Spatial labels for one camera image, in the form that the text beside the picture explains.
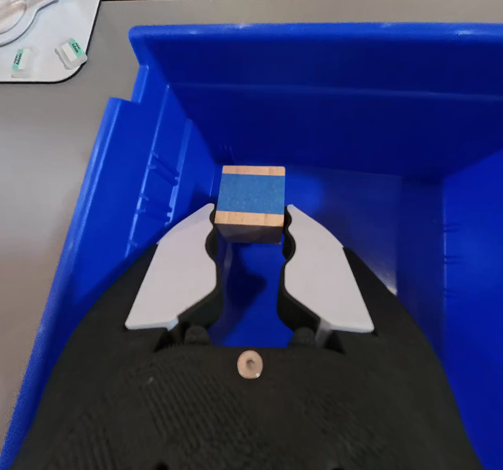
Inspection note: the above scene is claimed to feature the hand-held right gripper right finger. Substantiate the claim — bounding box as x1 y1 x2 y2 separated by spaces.
276 204 375 348

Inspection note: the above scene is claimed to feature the white document stand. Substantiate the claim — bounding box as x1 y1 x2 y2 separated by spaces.
0 0 107 84

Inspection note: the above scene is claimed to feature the blue plastic bin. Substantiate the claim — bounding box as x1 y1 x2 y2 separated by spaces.
0 22 503 470

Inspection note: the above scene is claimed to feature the wooden cube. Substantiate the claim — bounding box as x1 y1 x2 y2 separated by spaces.
214 165 286 245

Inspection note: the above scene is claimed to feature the small white clip green label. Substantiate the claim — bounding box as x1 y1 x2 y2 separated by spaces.
11 48 33 79
55 38 88 70

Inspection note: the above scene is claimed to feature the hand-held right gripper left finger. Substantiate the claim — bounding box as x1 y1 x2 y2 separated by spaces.
124 204 226 332

